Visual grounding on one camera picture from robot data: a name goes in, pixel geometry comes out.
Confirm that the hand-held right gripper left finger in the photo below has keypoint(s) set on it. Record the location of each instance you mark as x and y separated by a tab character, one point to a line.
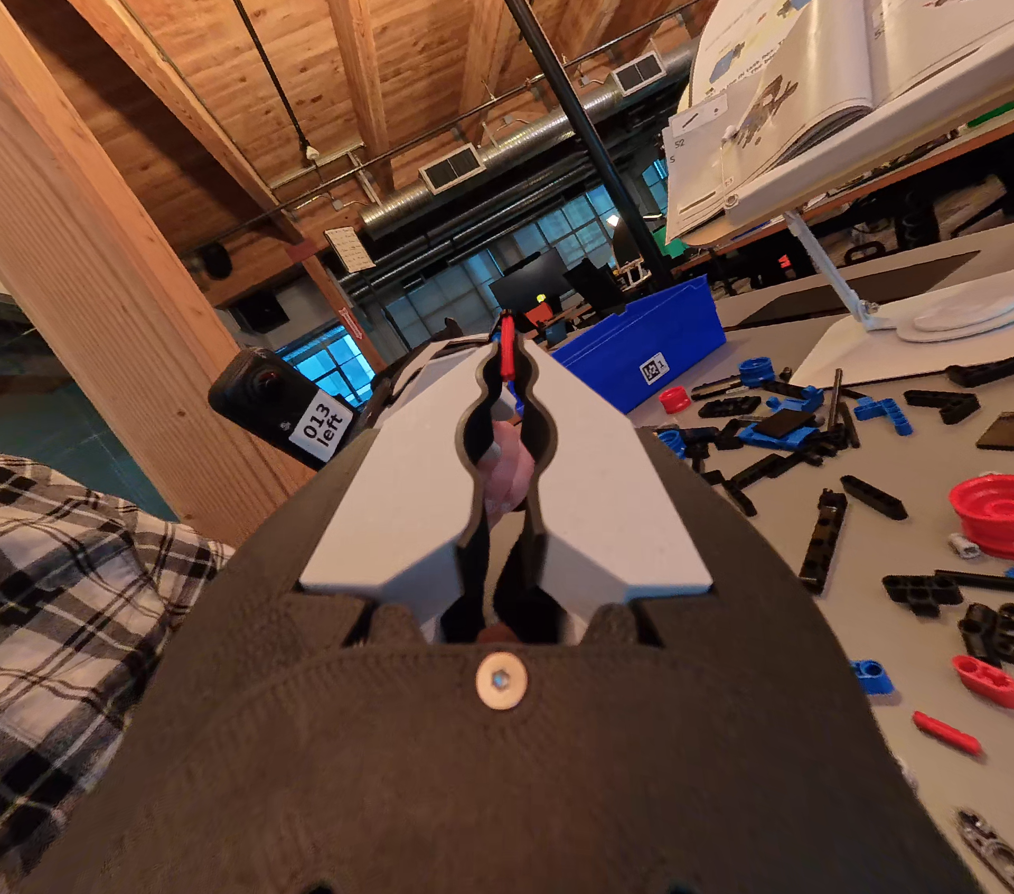
388	513

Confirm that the blue toy wheel hub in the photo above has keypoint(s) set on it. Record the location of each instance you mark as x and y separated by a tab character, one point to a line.
756	371
672	442

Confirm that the red toy wheel hub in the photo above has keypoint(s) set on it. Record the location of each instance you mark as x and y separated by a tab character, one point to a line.
986	510
675	399

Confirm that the blue toy panel piece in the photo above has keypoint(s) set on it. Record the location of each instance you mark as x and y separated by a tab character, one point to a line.
760	441
796	399

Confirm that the white notice board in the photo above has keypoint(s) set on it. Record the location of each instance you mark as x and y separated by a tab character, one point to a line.
348	248

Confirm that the person's left hand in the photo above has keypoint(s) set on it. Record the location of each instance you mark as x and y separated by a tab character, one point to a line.
507	474

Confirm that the black stand pole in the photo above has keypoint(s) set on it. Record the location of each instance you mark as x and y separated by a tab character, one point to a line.
570	101

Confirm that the silver ventilation duct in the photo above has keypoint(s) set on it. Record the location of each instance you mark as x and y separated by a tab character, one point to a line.
515	141

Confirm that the orange office chair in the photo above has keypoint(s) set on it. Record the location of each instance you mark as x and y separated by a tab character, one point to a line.
540	313

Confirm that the clear plastic bag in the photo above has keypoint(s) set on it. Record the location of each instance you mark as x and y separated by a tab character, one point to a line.
982	838

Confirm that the blue small connector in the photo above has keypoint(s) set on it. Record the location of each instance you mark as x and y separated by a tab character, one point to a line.
871	676

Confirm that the blue storage bin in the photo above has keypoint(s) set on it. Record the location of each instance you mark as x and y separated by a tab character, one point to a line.
634	355

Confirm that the black curved panel piece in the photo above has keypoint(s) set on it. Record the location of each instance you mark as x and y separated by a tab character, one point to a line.
713	388

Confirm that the black wall speaker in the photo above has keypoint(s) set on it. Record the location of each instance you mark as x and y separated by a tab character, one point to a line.
257	311

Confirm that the white book stand ledge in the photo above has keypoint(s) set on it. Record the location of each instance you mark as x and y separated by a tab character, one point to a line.
871	157

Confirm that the scattered black toy beams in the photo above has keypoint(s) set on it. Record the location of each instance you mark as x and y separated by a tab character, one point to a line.
824	537

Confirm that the black monitor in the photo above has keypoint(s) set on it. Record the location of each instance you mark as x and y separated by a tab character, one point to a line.
531	280

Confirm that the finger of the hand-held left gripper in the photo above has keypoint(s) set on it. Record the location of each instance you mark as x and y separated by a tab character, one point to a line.
432	375

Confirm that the green box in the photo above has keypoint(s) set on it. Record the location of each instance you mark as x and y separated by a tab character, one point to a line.
677	250

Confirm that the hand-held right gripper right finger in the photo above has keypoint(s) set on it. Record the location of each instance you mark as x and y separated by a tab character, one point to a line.
626	513

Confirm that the black round lamp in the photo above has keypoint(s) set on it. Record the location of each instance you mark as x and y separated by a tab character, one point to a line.
214	260

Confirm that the red short beam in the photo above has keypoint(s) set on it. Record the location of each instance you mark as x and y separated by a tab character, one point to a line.
986	680

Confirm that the red hanging banner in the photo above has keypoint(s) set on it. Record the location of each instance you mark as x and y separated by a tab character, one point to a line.
352	325

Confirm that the building instruction booklet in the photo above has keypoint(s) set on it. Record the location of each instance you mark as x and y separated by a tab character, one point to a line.
832	38

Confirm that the blue angled beam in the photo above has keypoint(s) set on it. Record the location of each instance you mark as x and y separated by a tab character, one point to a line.
887	412

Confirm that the grey desk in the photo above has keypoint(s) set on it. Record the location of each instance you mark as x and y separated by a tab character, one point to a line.
871	632

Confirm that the red toy axle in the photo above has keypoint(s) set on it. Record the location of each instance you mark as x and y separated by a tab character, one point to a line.
507	347

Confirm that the black square panel piece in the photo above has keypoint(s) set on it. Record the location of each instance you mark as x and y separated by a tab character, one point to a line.
998	430
784	422

